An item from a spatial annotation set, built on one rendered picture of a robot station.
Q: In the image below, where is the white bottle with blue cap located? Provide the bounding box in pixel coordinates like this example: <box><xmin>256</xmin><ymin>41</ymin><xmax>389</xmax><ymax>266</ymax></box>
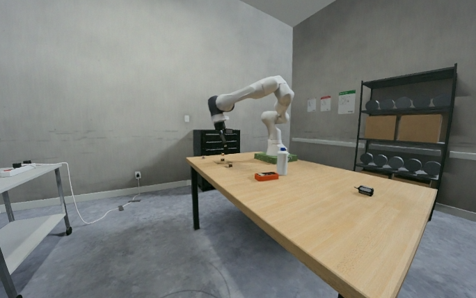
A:
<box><xmin>276</xmin><ymin>148</ymin><xmax>288</xmax><ymax>176</ymax></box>

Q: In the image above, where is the orange digital multimeter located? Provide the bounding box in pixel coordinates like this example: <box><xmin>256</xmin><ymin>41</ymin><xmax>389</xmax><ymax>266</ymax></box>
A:
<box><xmin>255</xmin><ymin>171</ymin><xmax>279</xmax><ymax>182</ymax></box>

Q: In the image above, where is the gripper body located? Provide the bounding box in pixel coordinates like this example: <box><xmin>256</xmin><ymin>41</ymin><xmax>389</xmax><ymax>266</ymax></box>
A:
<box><xmin>214</xmin><ymin>121</ymin><xmax>225</xmax><ymax>131</ymax></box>

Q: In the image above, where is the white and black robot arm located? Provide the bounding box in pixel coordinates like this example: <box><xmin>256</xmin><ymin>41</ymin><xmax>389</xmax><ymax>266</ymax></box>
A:
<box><xmin>208</xmin><ymin>76</ymin><xmax>294</xmax><ymax>156</ymax></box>

